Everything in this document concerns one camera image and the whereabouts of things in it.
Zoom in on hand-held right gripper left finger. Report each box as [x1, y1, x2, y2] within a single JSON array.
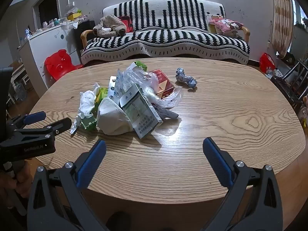
[[27, 140, 113, 231]]

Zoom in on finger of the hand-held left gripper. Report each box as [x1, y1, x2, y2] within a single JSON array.
[[7, 111, 47, 131], [14, 117, 72, 138]]

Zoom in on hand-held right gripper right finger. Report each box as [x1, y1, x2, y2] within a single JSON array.
[[200, 137, 283, 231]]

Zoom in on person's left hand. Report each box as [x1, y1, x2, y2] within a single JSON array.
[[0, 160, 32, 199]]

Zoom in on white barcode label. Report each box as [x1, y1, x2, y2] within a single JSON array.
[[70, 119, 80, 134]]

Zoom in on white wrapper with green box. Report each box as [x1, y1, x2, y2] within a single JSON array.
[[77, 83, 100, 121]]

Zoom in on crumpled white paper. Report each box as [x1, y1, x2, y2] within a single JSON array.
[[96, 97, 134, 136]]

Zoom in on red plastic child chair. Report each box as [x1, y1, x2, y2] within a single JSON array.
[[44, 49, 85, 81]]

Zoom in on silver blister strip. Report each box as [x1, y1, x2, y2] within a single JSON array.
[[108, 75, 118, 99]]

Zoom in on grey cloth scrap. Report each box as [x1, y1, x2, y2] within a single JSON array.
[[154, 107, 179, 121]]

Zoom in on green white cigarette pack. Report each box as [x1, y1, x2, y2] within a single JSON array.
[[120, 90, 163, 140]]

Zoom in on clear plastic bag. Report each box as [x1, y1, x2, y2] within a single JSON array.
[[117, 67, 184, 109]]

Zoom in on white cabinet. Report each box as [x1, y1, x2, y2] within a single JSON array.
[[19, 25, 81, 89]]

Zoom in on crumpled blue white paper ball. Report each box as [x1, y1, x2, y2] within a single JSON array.
[[175, 68, 198, 89]]

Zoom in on red snack box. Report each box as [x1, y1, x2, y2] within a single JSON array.
[[149, 69, 176, 100]]

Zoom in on black cabinet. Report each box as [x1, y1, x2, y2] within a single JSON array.
[[73, 20, 97, 51]]

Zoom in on white carton with green top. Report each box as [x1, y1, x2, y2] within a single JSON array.
[[127, 61, 148, 77]]

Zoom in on brown clothes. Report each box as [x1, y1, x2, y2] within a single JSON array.
[[93, 14, 127, 38]]

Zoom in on red bag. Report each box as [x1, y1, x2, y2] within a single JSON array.
[[259, 52, 277, 74]]

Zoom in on metal rack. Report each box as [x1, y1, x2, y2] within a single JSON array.
[[271, 59, 308, 106]]

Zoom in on red pillow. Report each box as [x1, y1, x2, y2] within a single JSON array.
[[118, 16, 133, 33]]

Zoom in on sofa with striped cover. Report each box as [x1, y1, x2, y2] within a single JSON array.
[[80, 0, 251, 65]]

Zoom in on pink cartoon pillow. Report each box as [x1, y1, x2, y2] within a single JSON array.
[[209, 18, 244, 33]]

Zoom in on cartoon printed cushion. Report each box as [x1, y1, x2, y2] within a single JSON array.
[[206, 14, 225, 33]]

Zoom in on beige checked curtain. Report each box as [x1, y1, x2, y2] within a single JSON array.
[[271, 0, 295, 58]]

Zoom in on window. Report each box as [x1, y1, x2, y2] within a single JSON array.
[[291, 0, 308, 29]]

